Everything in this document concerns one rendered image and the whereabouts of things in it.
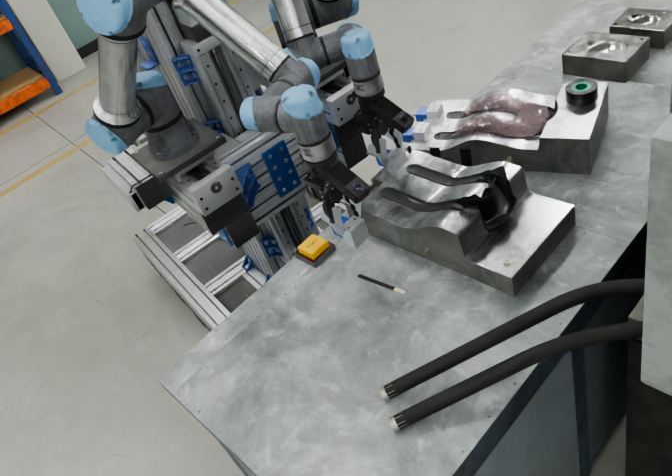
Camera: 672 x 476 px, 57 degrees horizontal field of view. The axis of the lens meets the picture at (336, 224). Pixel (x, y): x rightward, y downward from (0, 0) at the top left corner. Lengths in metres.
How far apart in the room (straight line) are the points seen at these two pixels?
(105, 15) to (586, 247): 1.14
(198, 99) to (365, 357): 1.05
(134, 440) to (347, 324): 1.37
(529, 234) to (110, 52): 1.01
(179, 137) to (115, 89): 0.30
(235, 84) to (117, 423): 1.45
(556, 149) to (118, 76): 1.08
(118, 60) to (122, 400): 1.64
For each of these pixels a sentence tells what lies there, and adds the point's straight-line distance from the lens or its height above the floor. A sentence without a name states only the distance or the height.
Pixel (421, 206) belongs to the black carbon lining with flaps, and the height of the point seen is 0.88.
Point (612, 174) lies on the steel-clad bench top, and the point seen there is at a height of 0.80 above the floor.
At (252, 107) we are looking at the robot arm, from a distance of 1.33.
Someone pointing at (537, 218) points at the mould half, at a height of 0.86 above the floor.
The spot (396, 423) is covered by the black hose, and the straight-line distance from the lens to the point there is 1.22.
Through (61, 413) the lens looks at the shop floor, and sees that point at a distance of 2.93.
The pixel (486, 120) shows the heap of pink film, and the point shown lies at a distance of 1.73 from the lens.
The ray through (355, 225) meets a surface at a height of 0.96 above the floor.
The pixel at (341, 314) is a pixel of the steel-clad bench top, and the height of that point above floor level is 0.80.
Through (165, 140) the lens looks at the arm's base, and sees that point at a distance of 1.80.
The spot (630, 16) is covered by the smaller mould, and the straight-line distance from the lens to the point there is 2.29.
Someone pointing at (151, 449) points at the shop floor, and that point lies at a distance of 2.55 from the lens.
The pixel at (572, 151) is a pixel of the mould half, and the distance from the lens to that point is 1.66.
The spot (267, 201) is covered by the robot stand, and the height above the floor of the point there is 0.74.
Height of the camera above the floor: 1.85
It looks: 38 degrees down
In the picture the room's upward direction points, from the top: 21 degrees counter-clockwise
